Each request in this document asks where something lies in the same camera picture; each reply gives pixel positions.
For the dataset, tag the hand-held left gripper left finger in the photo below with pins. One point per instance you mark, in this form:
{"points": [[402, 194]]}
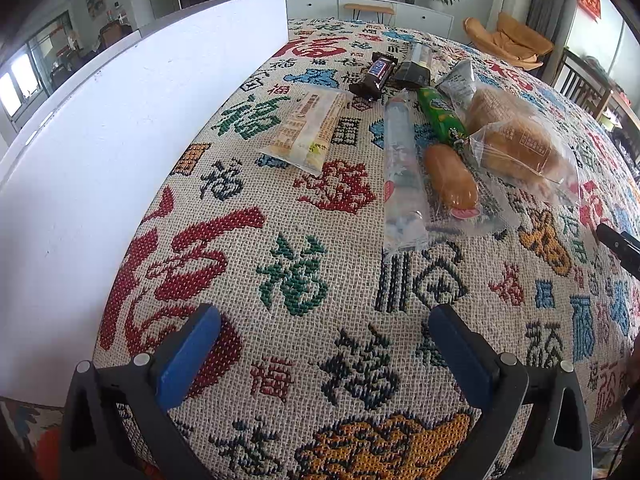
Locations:
{"points": [[192, 355]]}

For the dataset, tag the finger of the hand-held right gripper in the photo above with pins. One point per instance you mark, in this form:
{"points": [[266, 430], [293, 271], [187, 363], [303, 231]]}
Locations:
{"points": [[622, 247]]}

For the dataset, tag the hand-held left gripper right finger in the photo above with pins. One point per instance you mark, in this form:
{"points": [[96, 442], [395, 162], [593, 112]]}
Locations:
{"points": [[457, 355]]}

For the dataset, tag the round bread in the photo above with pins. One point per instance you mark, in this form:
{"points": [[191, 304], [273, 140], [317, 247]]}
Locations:
{"points": [[530, 155], [492, 105]]}

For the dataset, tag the long bread roll packet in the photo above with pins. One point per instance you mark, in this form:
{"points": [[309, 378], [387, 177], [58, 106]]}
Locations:
{"points": [[450, 175]]}

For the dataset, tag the long clear snack packet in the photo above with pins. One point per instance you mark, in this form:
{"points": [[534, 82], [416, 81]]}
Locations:
{"points": [[402, 160]]}

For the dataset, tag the white foam board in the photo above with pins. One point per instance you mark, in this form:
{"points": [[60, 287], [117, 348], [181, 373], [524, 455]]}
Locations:
{"points": [[100, 160]]}

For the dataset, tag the green biscuit tube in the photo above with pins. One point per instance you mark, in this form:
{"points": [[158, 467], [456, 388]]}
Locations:
{"points": [[440, 115]]}

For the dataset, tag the cream wafer packet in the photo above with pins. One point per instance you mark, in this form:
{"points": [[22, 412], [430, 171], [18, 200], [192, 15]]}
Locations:
{"points": [[305, 130]]}

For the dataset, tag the brown chocolate bar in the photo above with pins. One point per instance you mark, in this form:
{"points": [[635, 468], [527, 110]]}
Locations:
{"points": [[375, 75]]}

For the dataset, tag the cluttered dining table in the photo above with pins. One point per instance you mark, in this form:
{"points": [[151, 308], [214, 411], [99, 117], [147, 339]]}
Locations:
{"points": [[622, 115]]}

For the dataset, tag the printed woven blanket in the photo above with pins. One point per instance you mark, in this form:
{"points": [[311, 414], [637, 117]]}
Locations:
{"points": [[310, 245]]}

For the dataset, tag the dark wooden chair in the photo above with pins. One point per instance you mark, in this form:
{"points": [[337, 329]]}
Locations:
{"points": [[575, 77]]}

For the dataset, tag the silver triangular packet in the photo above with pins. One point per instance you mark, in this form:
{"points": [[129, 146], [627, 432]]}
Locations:
{"points": [[457, 85]]}

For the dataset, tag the orange lounge chair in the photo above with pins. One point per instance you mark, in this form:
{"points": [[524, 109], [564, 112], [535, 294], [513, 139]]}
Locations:
{"points": [[515, 40]]}

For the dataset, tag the dark packet with clear end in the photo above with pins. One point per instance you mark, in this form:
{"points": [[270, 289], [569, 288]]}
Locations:
{"points": [[412, 72]]}

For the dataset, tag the brown wooden chair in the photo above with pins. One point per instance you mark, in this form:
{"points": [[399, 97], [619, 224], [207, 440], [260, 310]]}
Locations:
{"points": [[114, 35]]}

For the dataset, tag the wooden stool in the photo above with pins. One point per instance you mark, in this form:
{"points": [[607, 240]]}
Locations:
{"points": [[369, 8]]}

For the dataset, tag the white television cabinet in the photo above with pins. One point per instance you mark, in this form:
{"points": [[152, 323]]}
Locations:
{"points": [[315, 7]]}

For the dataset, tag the wall picture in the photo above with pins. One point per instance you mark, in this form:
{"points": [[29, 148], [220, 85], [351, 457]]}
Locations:
{"points": [[95, 0]]}

